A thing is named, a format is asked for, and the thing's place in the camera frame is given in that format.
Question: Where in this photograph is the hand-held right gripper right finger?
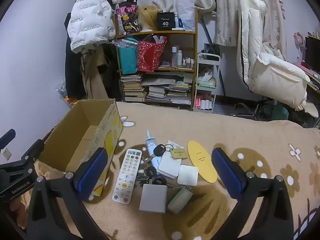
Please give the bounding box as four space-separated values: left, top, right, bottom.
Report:
211 147 294 240

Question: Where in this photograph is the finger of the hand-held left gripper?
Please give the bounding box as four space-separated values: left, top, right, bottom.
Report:
0 129 16 147
0 139 45 179

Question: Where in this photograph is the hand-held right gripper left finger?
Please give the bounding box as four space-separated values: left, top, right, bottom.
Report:
26 147 110 240

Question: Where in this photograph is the toy skateboard deck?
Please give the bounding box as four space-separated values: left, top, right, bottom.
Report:
187 140 218 183

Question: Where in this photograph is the white remote control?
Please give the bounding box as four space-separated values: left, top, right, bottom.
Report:
112 148 142 205

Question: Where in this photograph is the white square charger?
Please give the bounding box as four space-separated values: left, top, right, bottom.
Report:
177 165 199 186

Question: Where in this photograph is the cardboard box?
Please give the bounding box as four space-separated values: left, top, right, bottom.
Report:
37 99 124 197

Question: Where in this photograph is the gold key tag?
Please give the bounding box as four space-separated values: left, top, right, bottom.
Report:
169 147 188 160

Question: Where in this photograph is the green earphone case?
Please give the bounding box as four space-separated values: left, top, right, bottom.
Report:
167 185 193 214

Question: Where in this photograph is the white power bank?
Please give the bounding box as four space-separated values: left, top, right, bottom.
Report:
157 152 182 180

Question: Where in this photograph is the black key bunch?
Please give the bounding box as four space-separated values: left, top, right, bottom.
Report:
136 166 167 188

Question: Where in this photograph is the small white printed card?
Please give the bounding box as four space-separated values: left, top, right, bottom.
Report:
165 140 183 150

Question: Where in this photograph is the light blue tube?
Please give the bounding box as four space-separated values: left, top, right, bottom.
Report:
139 184 168 214

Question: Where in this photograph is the white blue spray bottle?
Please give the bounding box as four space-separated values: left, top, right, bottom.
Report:
145 129 163 170

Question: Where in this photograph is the black car key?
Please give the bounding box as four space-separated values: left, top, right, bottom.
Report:
144 144 166 165

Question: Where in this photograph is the plastic bag with packets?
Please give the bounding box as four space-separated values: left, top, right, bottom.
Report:
56 79 80 105

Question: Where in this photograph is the black coat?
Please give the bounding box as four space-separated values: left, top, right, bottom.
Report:
64 12 87 99

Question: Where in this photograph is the beige coat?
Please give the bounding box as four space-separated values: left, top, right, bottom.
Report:
80 47 110 100

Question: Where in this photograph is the black tote bag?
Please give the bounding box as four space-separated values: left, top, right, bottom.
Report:
100 54 123 100

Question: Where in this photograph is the stack of books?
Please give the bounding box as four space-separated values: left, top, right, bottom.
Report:
121 74 148 103

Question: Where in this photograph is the green tissue pack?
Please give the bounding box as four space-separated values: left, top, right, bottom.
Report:
197 76 216 87

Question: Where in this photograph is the pile of papers and notebooks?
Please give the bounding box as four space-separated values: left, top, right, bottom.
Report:
141 77 193 105

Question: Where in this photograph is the cream padded chair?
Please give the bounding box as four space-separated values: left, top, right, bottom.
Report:
236 0 312 112

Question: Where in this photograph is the teal bag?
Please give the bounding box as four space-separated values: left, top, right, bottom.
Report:
112 38 139 75

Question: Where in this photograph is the white trolley cart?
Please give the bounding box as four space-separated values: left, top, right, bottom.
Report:
194 53 222 112

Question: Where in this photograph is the red patterned bag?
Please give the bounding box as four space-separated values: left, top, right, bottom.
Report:
137 35 167 73

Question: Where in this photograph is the thin dark pole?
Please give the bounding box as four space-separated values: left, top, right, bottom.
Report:
200 17 216 53

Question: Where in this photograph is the white puffer jacket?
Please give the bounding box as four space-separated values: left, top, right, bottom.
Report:
67 0 116 54

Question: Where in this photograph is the wooden shelf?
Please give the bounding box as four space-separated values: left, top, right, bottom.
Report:
114 7 199 112

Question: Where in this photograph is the black monitor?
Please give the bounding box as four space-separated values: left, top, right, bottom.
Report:
305 36 320 68

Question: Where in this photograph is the pink desk fan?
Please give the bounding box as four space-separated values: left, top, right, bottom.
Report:
293 32 306 67

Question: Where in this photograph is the purple printed bag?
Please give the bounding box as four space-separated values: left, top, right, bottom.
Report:
115 0 140 35

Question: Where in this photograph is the black box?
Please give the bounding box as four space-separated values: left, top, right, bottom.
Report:
157 11 175 30

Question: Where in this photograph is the floral beige curtain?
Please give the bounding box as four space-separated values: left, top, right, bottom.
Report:
110 0 288 53

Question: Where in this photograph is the blonde wig head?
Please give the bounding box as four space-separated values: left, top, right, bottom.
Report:
136 5 162 32

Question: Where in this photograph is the clear plastic bag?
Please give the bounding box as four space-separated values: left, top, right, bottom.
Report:
177 0 196 32

